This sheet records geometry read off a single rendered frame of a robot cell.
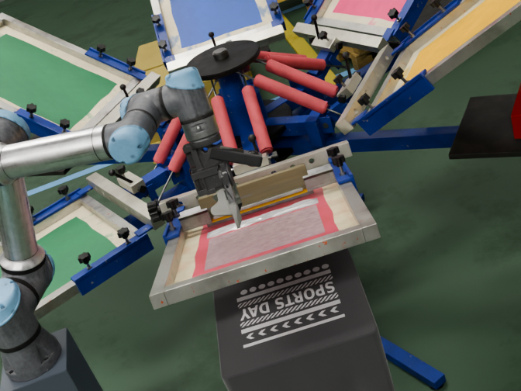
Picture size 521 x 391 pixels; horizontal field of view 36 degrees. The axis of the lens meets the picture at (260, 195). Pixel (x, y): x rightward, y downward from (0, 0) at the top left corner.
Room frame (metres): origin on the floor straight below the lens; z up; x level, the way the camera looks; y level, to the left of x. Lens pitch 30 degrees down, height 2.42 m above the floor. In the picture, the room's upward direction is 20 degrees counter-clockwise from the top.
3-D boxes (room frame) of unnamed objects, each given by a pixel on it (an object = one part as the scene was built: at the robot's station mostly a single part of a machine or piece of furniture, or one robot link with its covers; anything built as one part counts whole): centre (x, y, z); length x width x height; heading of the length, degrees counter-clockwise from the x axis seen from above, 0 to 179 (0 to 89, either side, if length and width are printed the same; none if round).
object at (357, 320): (1.88, 0.03, 0.95); 0.48 x 0.44 x 0.01; 176
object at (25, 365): (1.69, 0.70, 1.25); 0.15 x 0.15 x 0.10
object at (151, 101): (1.63, 0.17, 1.77); 0.11 x 0.11 x 0.08; 71
